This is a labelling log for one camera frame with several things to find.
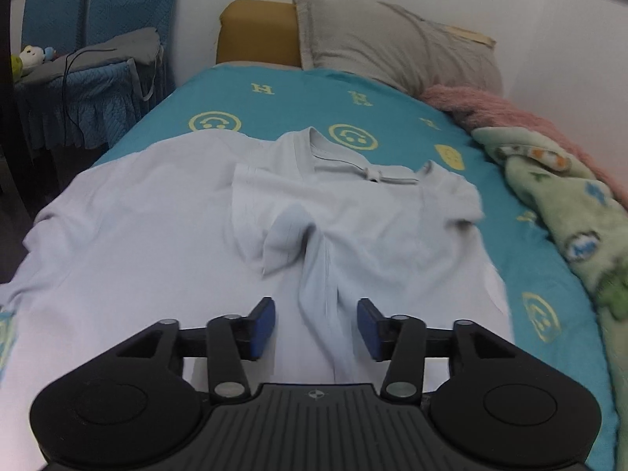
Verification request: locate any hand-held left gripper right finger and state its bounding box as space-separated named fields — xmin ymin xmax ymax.
xmin=356 ymin=298 xmax=528 ymax=402

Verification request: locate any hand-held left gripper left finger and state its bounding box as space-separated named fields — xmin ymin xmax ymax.
xmin=105 ymin=297 xmax=276 ymax=402

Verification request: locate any white t-shirt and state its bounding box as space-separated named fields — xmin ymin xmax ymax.
xmin=0 ymin=128 xmax=515 ymax=471

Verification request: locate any teal smiley print bed sheet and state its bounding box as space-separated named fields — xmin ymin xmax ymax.
xmin=0 ymin=64 xmax=620 ymax=471

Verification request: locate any green cartoon print blanket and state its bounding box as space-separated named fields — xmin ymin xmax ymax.
xmin=472 ymin=126 xmax=628 ymax=471

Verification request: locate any pink fuzzy blanket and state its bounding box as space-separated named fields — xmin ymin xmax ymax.
xmin=422 ymin=84 xmax=628 ymax=202

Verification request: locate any grey pillow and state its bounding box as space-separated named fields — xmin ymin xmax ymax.
xmin=293 ymin=0 xmax=504 ymax=97

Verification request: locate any yellow headboard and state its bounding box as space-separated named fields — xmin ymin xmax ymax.
xmin=216 ymin=0 xmax=302 ymax=68

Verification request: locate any grey cloth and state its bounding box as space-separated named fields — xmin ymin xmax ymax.
xmin=17 ymin=27 xmax=165 ymax=101

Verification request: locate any blue covered chair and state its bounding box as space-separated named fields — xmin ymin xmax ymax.
xmin=15 ymin=0 xmax=183 ymax=150
xmin=20 ymin=0 xmax=95 ymax=57

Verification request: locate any small white plush toy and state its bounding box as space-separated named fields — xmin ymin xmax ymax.
xmin=20 ymin=45 xmax=57 ymax=68

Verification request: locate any black cable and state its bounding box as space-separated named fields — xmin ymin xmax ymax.
xmin=62 ymin=48 xmax=119 ymax=147

